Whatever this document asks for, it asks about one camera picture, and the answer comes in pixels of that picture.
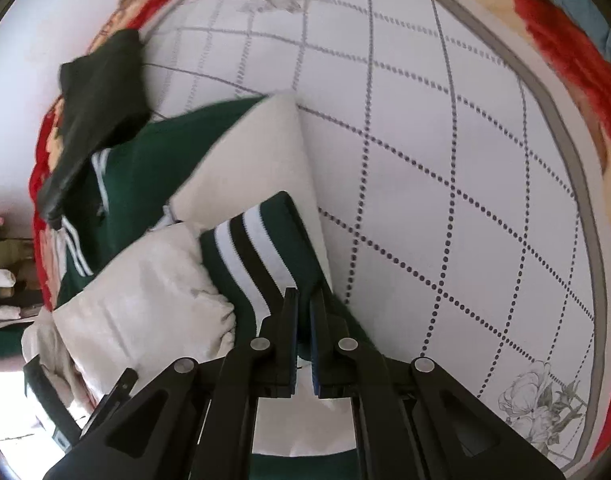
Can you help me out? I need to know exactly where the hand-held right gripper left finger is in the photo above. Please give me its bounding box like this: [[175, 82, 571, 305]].
[[42, 287, 300, 480]]

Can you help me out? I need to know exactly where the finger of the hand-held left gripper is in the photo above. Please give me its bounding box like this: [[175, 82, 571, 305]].
[[22, 354, 82, 448], [79, 367, 139, 440]]

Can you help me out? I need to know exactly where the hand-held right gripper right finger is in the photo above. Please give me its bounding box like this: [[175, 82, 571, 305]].
[[309, 292, 567, 480]]

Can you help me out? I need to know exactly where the green and white jacket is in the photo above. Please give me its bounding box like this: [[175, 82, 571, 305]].
[[20, 91, 386, 480]]

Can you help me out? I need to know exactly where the olive cloth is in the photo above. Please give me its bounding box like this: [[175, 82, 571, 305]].
[[0, 239, 34, 272]]

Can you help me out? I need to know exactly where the white dotted grid bed sheet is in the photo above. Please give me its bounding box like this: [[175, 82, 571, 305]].
[[130, 0, 611, 477]]

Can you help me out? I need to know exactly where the black garment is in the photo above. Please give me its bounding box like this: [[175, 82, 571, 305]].
[[38, 29, 151, 229]]

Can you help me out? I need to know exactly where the red floral blanket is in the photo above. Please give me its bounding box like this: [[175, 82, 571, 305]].
[[28, 0, 611, 461]]

